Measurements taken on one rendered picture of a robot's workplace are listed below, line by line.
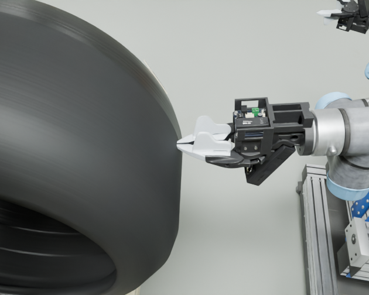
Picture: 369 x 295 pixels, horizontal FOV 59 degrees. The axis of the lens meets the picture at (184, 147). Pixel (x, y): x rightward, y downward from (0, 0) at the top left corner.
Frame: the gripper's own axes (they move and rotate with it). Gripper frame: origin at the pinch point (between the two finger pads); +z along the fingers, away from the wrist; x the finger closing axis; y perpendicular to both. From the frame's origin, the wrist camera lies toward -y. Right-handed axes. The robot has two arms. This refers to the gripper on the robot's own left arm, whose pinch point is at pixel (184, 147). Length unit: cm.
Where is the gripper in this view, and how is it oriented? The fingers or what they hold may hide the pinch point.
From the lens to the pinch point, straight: 55.6
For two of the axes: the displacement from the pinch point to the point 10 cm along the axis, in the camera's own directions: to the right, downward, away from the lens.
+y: -1.1, -6.6, -7.4
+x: -0.4, 7.5, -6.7
